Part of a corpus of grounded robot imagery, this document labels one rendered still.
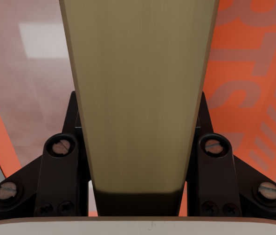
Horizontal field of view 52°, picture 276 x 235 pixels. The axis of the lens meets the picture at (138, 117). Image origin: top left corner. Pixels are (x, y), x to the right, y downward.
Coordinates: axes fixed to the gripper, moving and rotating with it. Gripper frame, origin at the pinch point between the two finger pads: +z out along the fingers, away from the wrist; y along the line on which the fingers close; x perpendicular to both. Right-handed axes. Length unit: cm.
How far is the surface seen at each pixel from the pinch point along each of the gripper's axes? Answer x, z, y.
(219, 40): 0.4, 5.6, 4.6
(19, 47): -0.1, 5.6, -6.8
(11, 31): 0.8, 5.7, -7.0
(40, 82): -2.5, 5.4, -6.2
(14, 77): -2.1, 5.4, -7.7
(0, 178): -12.3, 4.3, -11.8
